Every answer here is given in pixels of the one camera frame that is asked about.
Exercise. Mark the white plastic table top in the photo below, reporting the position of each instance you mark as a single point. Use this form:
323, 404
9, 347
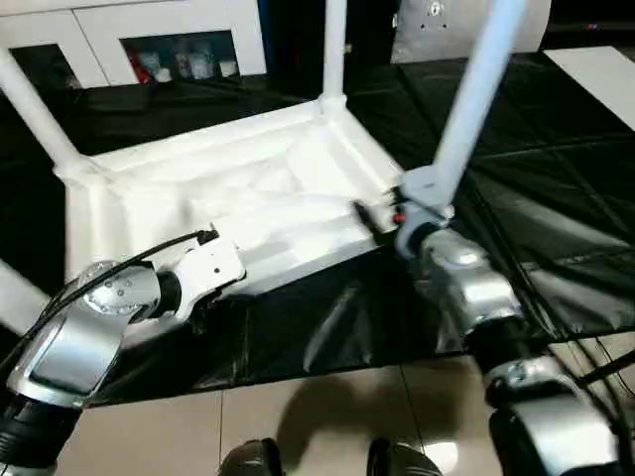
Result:
238, 198

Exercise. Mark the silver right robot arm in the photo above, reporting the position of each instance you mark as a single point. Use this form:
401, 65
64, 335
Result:
486, 307

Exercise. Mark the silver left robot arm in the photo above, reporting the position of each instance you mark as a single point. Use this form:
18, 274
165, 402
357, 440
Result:
79, 337

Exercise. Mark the black work mat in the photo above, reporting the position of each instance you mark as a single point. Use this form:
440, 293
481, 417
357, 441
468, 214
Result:
516, 149

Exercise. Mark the grey cushion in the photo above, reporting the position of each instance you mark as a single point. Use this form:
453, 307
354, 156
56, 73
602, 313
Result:
466, 30

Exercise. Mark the dark right robot foot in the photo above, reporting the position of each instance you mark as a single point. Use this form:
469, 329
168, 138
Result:
402, 460

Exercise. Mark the white flat board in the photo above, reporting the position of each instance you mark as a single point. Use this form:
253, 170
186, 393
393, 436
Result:
600, 84

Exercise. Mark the white cabinet with glass doors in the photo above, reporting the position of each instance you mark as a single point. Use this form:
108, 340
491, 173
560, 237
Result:
129, 45

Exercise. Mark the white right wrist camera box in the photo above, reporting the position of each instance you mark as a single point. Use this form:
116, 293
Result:
427, 193

